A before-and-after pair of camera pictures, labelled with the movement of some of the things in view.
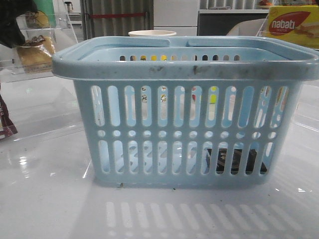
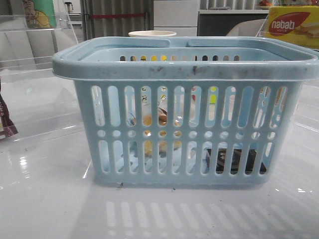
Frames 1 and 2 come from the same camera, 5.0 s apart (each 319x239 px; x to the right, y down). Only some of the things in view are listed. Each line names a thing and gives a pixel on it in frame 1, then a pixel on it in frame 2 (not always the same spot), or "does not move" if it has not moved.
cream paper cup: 151,33 does not move
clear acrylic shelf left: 45,34 does not move
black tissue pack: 250,163 does not move
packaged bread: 35,55 -> 162,117
